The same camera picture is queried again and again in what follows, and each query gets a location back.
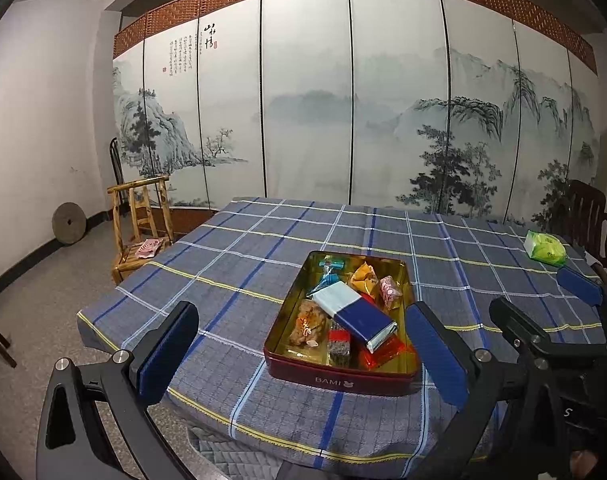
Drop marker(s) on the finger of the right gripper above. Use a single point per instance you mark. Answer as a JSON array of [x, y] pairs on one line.
[[525, 335], [583, 287]]

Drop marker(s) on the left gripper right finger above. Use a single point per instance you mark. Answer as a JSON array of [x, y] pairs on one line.
[[443, 352]]

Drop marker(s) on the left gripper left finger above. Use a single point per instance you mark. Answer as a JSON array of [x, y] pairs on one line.
[[161, 351]]

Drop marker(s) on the red snack packet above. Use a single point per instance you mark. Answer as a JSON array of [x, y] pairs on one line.
[[391, 356]]

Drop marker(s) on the pink candy block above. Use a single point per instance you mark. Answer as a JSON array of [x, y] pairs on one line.
[[391, 293]]

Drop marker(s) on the white and blue packet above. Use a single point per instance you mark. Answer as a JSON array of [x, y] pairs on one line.
[[364, 321]]

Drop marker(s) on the orange snack pouch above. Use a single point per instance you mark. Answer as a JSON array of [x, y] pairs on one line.
[[364, 280]]

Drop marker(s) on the orange fried twist snack bag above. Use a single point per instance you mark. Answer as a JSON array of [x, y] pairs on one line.
[[309, 325]]

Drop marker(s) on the blue candy wrapper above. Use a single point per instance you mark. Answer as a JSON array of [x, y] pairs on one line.
[[332, 264], [327, 280]]

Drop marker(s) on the green tissue pack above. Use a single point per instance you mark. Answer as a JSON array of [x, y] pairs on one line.
[[545, 248]]

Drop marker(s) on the pink packet on chair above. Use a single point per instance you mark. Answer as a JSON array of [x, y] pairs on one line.
[[149, 248]]

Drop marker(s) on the gold and maroon tin box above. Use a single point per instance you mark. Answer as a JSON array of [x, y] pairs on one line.
[[309, 366]]

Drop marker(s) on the bamboo chair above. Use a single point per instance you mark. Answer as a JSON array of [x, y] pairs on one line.
[[140, 210]]

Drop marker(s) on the blue plaid tablecloth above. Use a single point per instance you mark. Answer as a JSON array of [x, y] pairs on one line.
[[238, 267]]

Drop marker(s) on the round millstone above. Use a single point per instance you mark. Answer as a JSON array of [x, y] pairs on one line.
[[69, 223]]

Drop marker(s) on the painted folding screen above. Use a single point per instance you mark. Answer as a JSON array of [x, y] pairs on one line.
[[484, 108]]

